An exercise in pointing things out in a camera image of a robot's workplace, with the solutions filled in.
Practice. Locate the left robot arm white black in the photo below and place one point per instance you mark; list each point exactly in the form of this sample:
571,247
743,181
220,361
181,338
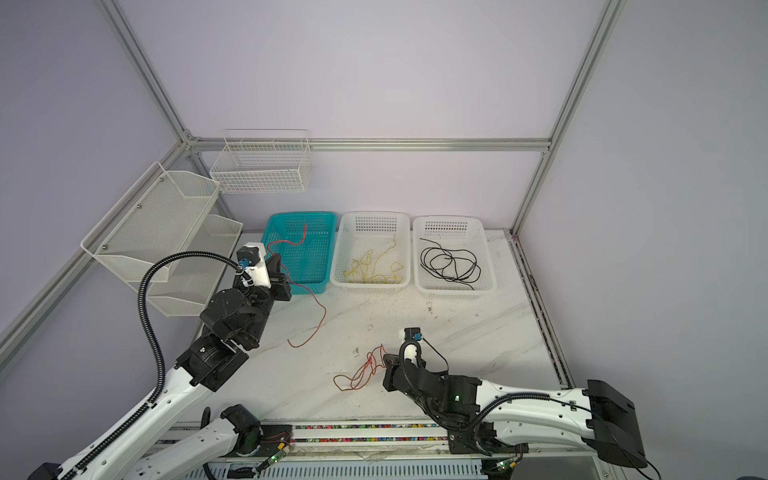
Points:
235,319

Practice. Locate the right white plastic basket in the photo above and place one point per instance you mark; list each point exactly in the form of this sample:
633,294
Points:
451,258

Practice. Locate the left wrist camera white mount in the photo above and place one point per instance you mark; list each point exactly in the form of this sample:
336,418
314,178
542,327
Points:
252,260

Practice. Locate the aluminium frame back bar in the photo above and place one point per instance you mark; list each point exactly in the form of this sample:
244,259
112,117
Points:
385,144

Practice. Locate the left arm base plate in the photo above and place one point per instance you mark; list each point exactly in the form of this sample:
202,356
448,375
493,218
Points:
261,442

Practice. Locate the white wire wall basket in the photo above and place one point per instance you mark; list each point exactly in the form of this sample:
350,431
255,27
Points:
255,161

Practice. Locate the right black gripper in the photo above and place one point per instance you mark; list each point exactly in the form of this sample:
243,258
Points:
391,362

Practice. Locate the white mesh shelf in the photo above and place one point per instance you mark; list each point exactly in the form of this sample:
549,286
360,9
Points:
194,280
159,216

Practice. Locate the upper white mesh shelf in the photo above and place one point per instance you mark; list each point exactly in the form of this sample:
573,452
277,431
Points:
159,216

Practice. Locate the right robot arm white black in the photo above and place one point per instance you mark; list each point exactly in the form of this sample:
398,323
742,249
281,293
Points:
490,419

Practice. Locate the middle white plastic basket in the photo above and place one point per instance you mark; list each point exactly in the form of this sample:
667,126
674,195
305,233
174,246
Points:
372,252

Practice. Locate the lower white mesh shelf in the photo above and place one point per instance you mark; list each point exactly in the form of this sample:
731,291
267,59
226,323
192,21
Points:
194,280

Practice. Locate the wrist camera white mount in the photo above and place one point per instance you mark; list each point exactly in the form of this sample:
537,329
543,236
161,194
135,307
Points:
252,260
411,348

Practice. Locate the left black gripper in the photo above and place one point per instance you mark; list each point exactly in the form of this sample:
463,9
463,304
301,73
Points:
277,281

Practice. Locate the teal plastic basket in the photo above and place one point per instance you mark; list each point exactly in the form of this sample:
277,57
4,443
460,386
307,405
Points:
305,241

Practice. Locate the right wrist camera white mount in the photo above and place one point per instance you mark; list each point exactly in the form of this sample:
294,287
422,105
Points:
411,348

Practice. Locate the white plastic basket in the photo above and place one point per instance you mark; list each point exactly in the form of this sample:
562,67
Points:
372,252
451,258

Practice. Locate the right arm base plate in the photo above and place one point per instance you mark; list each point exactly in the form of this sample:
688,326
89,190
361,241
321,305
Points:
483,440

